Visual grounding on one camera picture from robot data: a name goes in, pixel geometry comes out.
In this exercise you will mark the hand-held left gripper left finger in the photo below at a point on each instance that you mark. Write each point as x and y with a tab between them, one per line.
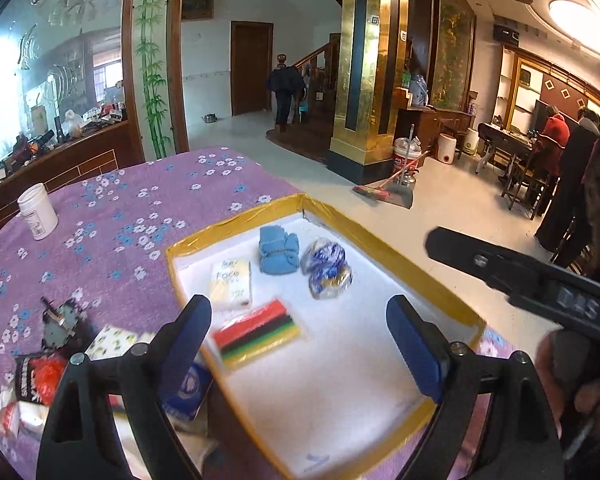
191	340

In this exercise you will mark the person's right hand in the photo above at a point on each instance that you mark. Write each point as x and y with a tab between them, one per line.
550	375

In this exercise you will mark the brown wooden door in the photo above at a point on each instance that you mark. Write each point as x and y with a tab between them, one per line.
251	67

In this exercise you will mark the etched glass partition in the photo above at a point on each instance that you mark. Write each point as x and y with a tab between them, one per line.
40	50

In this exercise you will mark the blue folded towel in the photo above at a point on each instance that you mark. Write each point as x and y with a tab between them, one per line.
279	252

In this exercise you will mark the white yellow tissue pack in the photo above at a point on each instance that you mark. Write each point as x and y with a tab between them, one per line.
231	285

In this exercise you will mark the white round bin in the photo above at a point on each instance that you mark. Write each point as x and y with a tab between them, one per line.
449	149

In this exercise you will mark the striped colourful cloth pack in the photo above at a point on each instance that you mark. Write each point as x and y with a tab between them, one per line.
257	332

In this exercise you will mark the white plastic container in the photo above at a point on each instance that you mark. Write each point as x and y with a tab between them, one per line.
471	142

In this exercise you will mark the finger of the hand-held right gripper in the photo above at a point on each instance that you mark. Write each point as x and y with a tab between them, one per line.
460	252

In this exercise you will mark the blue water bottle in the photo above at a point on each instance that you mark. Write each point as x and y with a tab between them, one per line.
418	91

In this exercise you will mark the blue label packet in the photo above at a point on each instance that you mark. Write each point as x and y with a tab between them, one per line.
192	390

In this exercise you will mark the red plastic bag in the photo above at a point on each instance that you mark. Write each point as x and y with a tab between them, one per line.
45	377

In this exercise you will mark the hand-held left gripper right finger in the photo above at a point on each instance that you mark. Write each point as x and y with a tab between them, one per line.
411	350

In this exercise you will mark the dark wooden chair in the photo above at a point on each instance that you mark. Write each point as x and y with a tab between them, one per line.
522	185

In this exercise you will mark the white plastic bag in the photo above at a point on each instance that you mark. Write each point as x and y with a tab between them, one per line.
72	124

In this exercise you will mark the green landscape wall panel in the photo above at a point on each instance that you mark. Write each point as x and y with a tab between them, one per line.
452	40

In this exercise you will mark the dark wooden desk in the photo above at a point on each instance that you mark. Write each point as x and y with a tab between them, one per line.
500	137

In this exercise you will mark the golden pillar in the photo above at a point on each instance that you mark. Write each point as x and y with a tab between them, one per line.
375	60

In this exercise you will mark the blue white plastic packet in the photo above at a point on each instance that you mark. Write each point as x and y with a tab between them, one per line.
326	270

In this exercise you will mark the black speaker box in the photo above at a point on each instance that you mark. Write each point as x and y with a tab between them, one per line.
505	34

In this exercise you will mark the bamboo painted column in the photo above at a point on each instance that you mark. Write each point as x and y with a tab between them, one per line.
152	60

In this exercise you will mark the red white bucket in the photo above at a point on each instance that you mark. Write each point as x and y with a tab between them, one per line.
405	155

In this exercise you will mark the wooden staircase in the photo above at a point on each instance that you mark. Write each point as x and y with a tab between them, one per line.
305	135

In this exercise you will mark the white box with yellow tape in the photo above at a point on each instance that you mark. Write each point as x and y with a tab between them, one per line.
370	280

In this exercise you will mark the black key pouch with keys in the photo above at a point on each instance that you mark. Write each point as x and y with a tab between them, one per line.
62	325

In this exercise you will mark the metal kettle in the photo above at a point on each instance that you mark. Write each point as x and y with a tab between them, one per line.
210	118

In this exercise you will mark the green patterned tissue pack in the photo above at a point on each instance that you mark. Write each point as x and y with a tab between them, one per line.
115	342

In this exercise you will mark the wooden shelf cabinet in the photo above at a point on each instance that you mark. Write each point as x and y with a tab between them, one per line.
525	80

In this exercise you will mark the oval ceiling lamp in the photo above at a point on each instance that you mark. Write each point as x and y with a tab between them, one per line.
585	25

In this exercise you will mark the purple floral tablecloth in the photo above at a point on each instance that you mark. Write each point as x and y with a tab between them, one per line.
120	200

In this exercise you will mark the wooden counter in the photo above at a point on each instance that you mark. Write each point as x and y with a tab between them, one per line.
80	165

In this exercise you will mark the framed wall picture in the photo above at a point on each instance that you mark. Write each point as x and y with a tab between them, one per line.
197	7

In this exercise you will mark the white plastic jar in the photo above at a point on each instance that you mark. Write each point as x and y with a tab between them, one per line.
37	212

